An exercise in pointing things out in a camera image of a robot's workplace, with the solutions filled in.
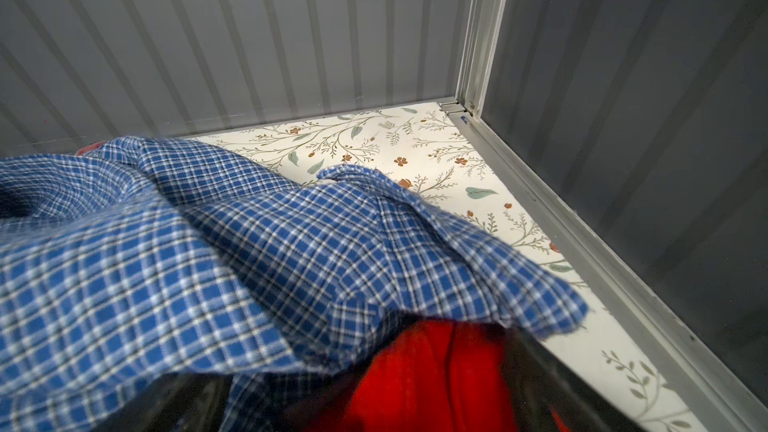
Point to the bright red cloth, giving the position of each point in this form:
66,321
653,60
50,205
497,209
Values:
436,376

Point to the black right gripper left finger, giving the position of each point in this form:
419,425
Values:
174,402

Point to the dark grey red cloth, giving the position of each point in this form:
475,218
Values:
90,148

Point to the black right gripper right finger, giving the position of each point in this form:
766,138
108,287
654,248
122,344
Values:
546,395

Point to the blue plaid shirt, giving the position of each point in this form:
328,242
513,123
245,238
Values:
147,257

